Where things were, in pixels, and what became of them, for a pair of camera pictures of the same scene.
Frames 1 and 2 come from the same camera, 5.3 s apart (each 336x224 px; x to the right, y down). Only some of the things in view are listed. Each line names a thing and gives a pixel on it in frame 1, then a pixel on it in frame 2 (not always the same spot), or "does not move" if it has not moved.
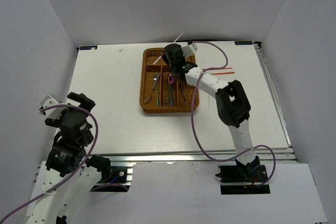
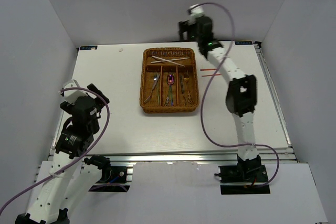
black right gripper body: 171,67 -> 191,29
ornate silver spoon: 167,99 does not move
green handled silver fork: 155,81 does not move
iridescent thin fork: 158,100 does not move
